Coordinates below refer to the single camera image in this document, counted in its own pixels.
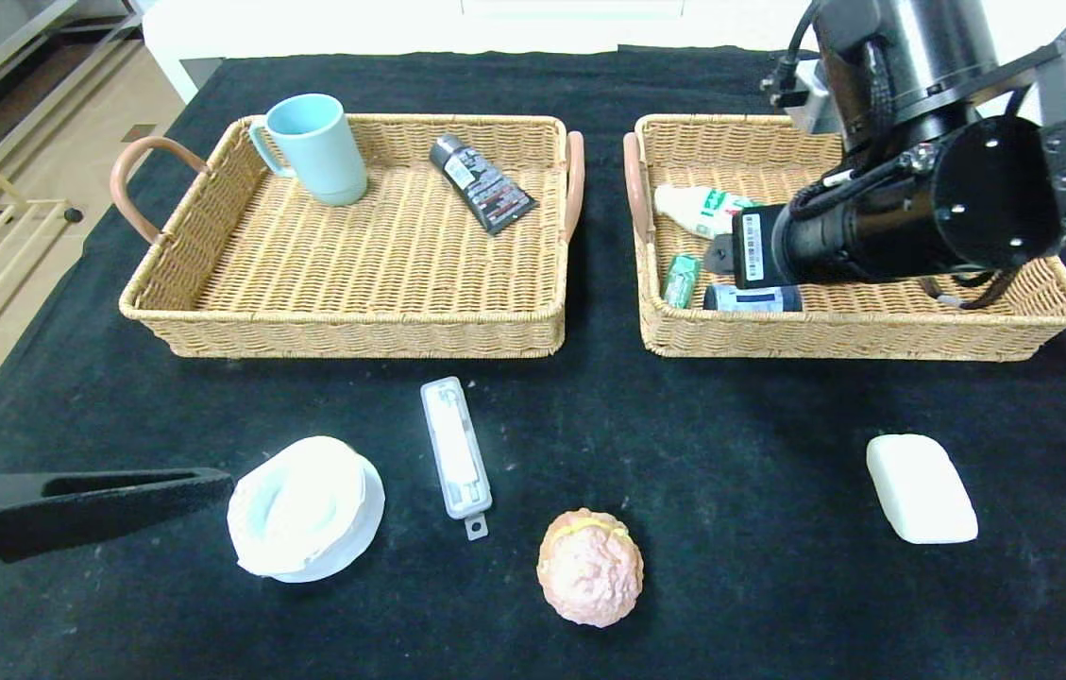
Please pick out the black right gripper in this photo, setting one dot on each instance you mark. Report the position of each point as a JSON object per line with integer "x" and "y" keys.
{"x": 752, "y": 247}

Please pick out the green Doublemint gum pack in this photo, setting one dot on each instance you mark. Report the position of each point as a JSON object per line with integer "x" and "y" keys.
{"x": 681, "y": 281}

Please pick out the blue gum jar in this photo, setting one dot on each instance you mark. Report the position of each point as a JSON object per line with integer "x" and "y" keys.
{"x": 750, "y": 298}

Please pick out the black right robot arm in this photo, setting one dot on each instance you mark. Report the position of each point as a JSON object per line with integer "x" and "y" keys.
{"x": 995, "y": 189}

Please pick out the wicker basket holding milk bottle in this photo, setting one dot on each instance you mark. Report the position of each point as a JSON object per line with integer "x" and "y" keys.
{"x": 872, "y": 321}

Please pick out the wicker basket holding mug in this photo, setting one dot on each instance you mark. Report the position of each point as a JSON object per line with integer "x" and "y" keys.
{"x": 353, "y": 264}

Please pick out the white AD milk bottle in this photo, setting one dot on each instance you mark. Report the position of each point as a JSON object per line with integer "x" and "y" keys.
{"x": 693, "y": 210}

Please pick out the black squeeze tube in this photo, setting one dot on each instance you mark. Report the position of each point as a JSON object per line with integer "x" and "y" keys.
{"x": 485, "y": 189}

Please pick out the white soap bar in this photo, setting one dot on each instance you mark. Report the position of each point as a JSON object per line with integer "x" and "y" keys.
{"x": 920, "y": 489}

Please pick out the white toothbrush case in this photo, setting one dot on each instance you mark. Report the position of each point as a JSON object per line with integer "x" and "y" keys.
{"x": 456, "y": 453}

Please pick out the brown lumpy bread bun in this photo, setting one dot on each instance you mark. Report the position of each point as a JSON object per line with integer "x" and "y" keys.
{"x": 591, "y": 569}

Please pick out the teal plastic mug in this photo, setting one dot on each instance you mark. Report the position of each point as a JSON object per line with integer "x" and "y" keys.
{"x": 320, "y": 151}

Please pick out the grey metal shelf frame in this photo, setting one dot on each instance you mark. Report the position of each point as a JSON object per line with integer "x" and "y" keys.
{"x": 18, "y": 47}

